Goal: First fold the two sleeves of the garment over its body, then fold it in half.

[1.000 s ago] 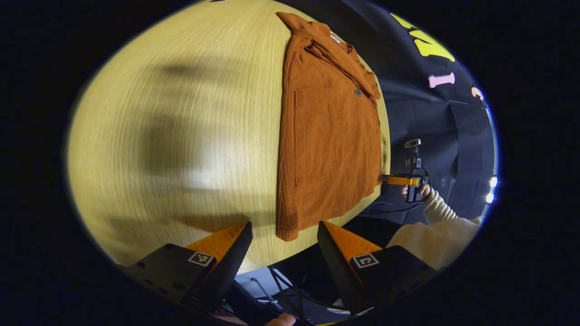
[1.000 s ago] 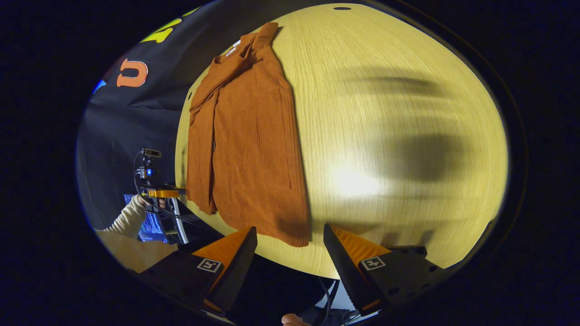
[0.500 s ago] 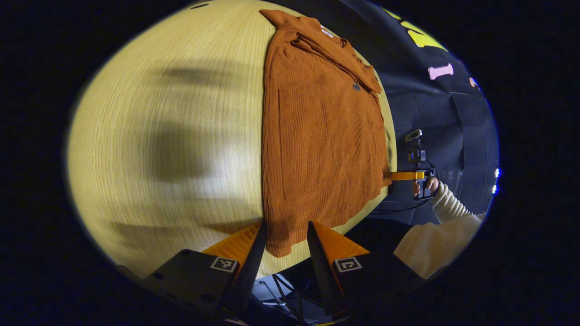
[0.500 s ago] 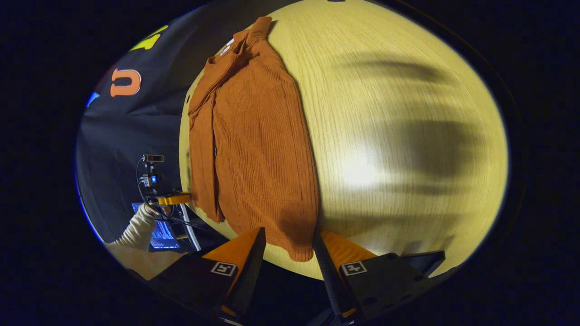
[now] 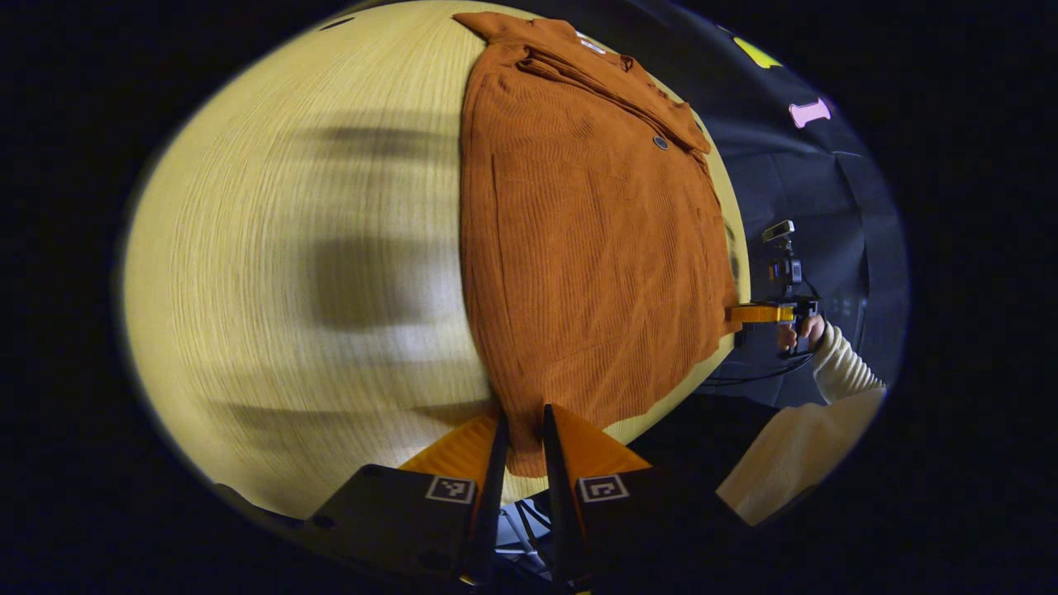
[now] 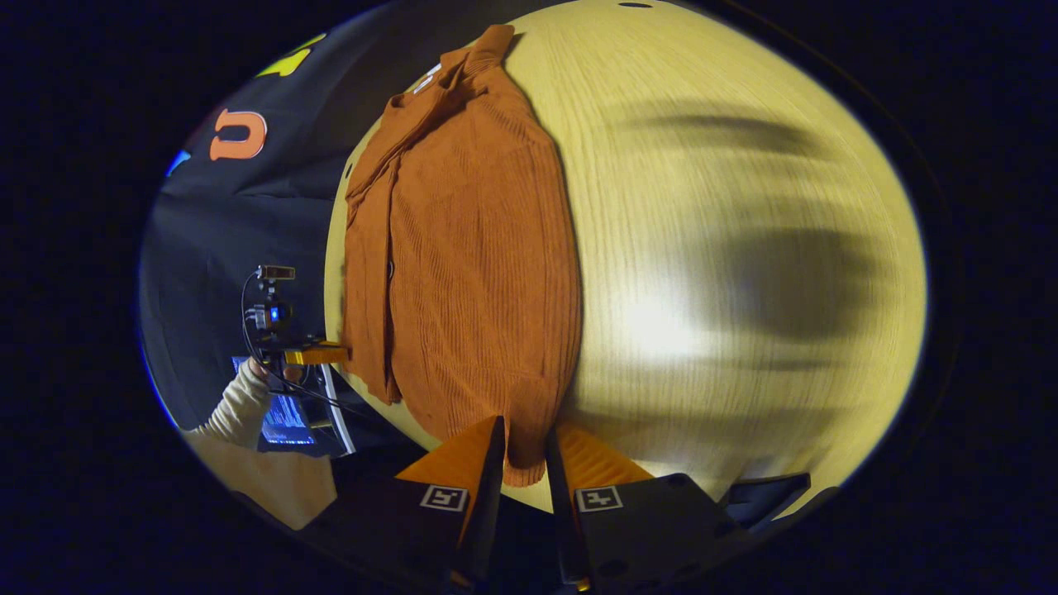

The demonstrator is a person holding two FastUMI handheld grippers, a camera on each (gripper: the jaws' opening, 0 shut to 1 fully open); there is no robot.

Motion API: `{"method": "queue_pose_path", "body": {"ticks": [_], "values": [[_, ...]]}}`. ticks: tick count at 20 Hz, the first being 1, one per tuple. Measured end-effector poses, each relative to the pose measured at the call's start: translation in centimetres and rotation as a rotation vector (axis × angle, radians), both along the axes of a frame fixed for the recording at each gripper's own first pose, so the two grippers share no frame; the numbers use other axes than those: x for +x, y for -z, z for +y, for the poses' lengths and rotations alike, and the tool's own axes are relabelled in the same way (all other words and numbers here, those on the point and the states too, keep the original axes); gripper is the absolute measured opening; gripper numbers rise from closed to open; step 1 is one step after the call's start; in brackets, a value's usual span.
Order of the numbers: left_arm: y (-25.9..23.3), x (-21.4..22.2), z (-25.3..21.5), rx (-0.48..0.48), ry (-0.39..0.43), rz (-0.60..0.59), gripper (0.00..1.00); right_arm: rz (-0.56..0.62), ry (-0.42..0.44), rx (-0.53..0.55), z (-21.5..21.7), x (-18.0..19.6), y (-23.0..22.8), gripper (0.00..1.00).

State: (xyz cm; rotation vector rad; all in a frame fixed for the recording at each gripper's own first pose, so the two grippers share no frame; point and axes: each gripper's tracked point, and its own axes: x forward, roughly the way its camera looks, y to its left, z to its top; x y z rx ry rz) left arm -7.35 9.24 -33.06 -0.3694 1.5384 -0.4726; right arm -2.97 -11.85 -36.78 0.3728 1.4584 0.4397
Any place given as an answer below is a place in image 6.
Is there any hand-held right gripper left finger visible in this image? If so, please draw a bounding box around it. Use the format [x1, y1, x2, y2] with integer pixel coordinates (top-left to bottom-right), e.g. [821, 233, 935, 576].
[306, 415, 507, 592]

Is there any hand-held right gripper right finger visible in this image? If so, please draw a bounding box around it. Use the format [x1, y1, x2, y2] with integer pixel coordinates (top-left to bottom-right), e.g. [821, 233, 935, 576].
[544, 421, 749, 592]

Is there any rust orange button shirt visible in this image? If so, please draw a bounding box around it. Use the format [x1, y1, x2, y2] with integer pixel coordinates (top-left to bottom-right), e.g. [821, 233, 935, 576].
[341, 25, 584, 488]

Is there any computer monitor blue screen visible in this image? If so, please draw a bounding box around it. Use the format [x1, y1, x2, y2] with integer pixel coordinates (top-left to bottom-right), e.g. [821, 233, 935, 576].
[231, 355, 317, 447]

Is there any black backdrop cloth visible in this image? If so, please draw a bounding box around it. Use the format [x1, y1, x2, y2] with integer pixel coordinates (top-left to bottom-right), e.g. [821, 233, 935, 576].
[139, 0, 530, 431]

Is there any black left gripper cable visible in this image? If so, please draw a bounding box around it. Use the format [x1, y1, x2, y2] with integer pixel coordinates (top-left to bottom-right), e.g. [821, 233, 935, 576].
[240, 271, 369, 418]

